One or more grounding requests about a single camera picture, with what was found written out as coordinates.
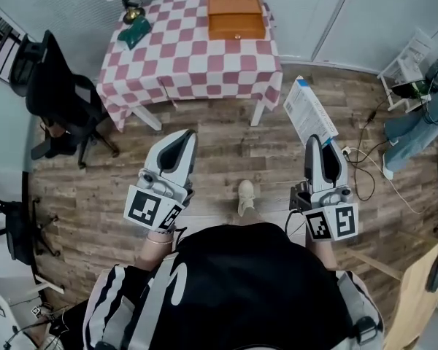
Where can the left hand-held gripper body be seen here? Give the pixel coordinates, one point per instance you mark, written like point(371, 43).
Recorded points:
point(146, 204)

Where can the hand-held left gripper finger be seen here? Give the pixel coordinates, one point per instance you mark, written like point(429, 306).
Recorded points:
point(157, 155)
point(192, 159)

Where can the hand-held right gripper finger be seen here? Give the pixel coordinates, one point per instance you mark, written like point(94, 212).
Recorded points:
point(341, 173)
point(314, 166)

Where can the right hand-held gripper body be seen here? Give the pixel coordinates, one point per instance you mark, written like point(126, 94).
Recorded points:
point(345, 219)

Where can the white blue box of bandages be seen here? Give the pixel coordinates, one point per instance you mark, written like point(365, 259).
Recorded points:
point(308, 111)

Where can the orange wooden box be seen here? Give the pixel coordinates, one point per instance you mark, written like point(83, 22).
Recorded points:
point(235, 26)

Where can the person's left forearm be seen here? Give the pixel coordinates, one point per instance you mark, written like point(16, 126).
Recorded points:
point(153, 252)

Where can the person's right forearm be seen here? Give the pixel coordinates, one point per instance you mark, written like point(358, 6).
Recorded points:
point(325, 253)

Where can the brown cardboard box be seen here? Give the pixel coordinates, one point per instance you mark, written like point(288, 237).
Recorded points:
point(412, 305)

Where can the person's beige shoe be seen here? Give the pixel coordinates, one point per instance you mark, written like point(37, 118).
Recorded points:
point(246, 197)

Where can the pink white checkered tablecloth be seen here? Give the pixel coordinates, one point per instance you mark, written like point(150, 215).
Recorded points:
point(190, 60)

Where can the black green device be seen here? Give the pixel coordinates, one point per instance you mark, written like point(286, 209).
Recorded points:
point(409, 89)

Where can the black mesh office chair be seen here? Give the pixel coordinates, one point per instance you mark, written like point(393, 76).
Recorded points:
point(58, 93)

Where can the person's black top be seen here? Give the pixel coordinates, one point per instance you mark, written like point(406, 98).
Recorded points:
point(241, 286)

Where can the white small shelf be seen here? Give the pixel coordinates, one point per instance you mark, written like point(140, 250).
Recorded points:
point(405, 62)

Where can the black metal rack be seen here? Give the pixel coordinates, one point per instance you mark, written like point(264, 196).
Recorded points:
point(1, 46)

